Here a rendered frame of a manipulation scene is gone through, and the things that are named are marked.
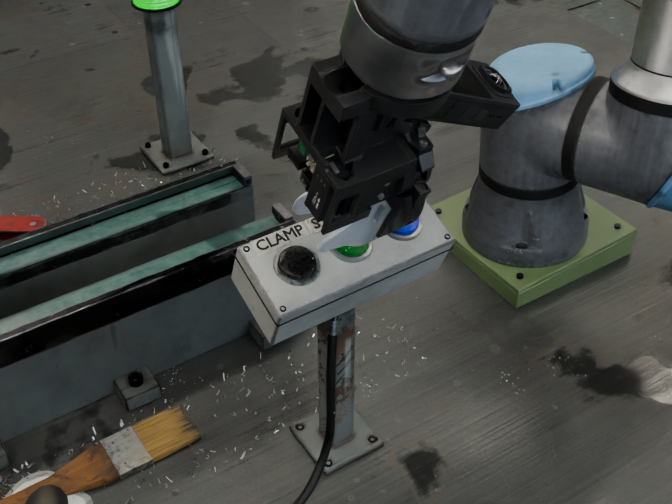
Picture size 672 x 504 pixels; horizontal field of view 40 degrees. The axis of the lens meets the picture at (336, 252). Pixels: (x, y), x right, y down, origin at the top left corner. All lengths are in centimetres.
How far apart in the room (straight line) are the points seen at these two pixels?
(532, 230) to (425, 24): 61
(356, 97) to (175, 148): 79
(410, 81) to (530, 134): 50
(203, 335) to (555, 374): 38
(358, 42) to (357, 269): 26
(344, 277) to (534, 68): 39
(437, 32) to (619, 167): 51
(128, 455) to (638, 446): 50
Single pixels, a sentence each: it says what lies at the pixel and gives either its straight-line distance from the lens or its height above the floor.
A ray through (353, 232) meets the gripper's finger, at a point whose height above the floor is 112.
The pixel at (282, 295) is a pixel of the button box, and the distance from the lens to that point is 71.
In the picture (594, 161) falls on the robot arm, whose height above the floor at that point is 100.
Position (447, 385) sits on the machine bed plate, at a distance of 99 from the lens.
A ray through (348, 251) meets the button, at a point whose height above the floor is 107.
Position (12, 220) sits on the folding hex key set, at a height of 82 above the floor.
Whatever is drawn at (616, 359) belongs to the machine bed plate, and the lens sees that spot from 106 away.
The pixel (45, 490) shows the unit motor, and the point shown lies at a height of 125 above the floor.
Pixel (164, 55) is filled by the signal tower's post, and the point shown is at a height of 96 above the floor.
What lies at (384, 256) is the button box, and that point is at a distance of 74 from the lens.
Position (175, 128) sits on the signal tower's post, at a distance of 129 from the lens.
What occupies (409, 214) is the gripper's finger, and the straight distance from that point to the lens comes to 64.
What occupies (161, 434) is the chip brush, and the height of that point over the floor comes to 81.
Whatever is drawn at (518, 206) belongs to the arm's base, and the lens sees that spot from 107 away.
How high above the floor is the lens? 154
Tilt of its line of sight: 40 degrees down
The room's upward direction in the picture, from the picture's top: straight up
